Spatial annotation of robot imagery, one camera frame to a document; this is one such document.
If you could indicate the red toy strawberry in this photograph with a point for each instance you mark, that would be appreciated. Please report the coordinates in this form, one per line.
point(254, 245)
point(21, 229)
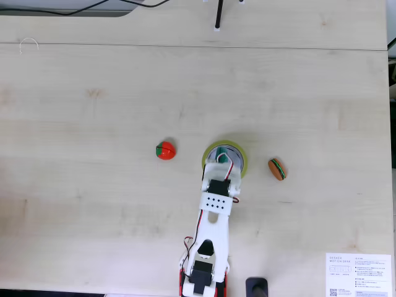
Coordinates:
point(167, 151)

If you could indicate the black tripod leg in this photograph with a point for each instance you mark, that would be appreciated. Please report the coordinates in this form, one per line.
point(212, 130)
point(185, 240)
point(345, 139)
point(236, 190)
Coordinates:
point(219, 15)

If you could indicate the toy hamburger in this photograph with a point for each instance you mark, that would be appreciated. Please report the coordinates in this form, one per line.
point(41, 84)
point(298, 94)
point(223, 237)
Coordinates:
point(277, 169)

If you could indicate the green toy cucumber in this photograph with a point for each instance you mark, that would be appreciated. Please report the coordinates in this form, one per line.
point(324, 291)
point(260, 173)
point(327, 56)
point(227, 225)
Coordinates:
point(221, 151)

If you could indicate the black pole stand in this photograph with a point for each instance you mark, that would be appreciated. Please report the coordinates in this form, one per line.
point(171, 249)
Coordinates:
point(256, 287)

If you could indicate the yellowish packing tape roll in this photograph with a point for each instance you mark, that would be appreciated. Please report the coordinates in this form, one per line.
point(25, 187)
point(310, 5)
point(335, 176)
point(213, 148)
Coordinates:
point(244, 161)

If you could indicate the white printed paper sheet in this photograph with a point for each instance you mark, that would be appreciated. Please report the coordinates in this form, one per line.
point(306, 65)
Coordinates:
point(359, 275)

